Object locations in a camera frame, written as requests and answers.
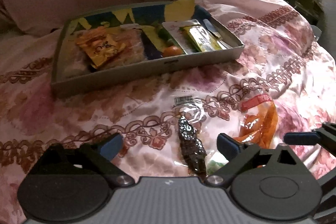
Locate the yellow green snack packet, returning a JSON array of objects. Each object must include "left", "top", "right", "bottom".
[{"left": 180, "top": 25, "right": 222, "bottom": 52}]

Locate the green sausage stick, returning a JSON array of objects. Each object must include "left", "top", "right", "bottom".
[{"left": 155, "top": 24, "right": 175, "bottom": 47}]

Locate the pink floral bedsheet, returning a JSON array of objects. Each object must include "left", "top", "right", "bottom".
[{"left": 1, "top": 0, "right": 335, "bottom": 223}]

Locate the orange red snack bag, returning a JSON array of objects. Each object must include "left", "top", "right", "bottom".
[{"left": 234, "top": 93, "right": 278, "bottom": 149}]

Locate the dark dried snack clear bag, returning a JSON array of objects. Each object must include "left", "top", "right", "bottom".
[{"left": 173, "top": 94, "right": 228, "bottom": 180}]

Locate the gold foil snack packet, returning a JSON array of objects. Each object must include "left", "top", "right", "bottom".
[{"left": 75, "top": 27, "right": 126, "bottom": 69}]

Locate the metal cartoon tin tray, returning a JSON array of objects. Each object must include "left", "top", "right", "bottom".
[{"left": 51, "top": 0, "right": 244, "bottom": 97}]

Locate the small orange fruit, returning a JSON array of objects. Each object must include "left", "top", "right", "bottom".
[{"left": 162, "top": 46, "right": 184, "bottom": 58}]

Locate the white tofu snack packet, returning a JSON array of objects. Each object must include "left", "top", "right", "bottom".
[{"left": 162, "top": 19, "right": 216, "bottom": 55}]

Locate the rice cracker snack bag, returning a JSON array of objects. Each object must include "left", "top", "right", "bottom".
[{"left": 62, "top": 27, "right": 146, "bottom": 78}]

